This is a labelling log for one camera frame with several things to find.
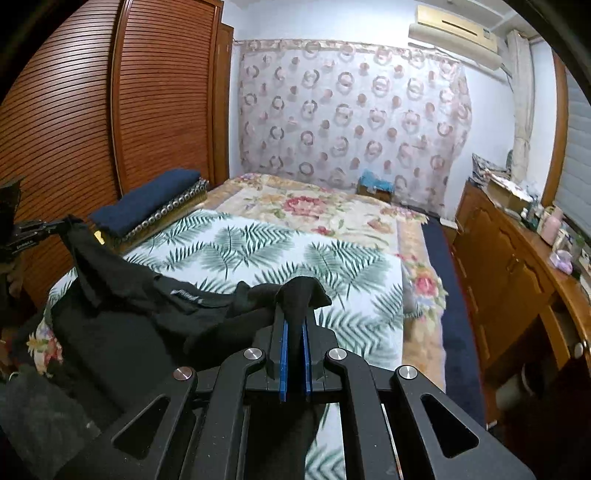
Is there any beige wall air conditioner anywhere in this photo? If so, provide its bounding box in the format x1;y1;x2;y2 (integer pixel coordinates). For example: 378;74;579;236
407;4;502;70

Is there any dark grey cloth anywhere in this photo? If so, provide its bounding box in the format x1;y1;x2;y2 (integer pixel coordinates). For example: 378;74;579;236
0;364;100;480

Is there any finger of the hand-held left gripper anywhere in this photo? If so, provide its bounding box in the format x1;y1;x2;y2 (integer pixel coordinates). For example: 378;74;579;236
13;215;89;248

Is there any wooden sideboard cabinet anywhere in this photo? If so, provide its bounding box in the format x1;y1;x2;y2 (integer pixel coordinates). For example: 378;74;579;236
450;180;591;462

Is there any small cardboard box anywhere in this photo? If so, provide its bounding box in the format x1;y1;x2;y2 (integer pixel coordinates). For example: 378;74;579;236
356;182;393;203

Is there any leaf print blanket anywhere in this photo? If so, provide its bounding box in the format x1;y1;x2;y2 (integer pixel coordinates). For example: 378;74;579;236
44;210;407;480

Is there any floral blanket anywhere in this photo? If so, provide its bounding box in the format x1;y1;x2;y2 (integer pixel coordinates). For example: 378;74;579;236
25;173;448;393

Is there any navy bed sheet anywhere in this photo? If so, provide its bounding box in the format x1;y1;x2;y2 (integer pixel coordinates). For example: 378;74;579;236
402;217;485;428

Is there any patterned cushion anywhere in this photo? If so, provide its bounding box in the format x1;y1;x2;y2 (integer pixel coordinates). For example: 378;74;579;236
472;153;511;183

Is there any ring patterned sheer curtain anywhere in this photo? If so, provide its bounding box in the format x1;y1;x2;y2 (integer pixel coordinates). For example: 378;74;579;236
237;39;472;217

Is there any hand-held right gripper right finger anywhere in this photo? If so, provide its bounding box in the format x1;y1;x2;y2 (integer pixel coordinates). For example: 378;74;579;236
302;307;536;480

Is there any beige window curtain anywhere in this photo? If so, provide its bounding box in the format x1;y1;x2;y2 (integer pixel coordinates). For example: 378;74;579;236
505;30;536;178

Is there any light blue cloth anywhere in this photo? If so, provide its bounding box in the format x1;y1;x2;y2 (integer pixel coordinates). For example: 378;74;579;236
360;170;393;190

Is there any wooden louvered wardrobe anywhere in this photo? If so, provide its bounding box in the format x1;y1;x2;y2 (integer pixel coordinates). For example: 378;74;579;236
0;0;234;310

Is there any navy blue folded blanket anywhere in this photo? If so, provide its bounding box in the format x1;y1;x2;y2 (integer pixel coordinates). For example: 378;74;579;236
89;168;202;236
95;178;208;252

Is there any black printed t-shirt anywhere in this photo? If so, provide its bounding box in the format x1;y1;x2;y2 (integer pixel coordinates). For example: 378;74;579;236
9;216;333;480

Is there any pink bottle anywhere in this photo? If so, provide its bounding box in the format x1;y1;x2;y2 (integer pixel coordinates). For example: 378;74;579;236
541;206;564;245

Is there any open cardboard box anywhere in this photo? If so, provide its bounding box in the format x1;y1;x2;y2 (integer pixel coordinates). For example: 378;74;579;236
487;178;532;208

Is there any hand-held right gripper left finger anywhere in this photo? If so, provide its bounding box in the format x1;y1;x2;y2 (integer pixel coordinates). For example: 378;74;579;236
55;302;290;480

